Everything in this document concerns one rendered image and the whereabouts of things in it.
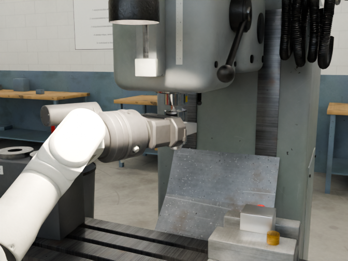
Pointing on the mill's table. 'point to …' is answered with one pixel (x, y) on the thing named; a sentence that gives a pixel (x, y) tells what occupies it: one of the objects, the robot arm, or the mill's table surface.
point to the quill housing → (180, 48)
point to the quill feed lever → (246, 17)
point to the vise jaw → (248, 246)
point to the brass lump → (273, 237)
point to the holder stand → (67, 214)
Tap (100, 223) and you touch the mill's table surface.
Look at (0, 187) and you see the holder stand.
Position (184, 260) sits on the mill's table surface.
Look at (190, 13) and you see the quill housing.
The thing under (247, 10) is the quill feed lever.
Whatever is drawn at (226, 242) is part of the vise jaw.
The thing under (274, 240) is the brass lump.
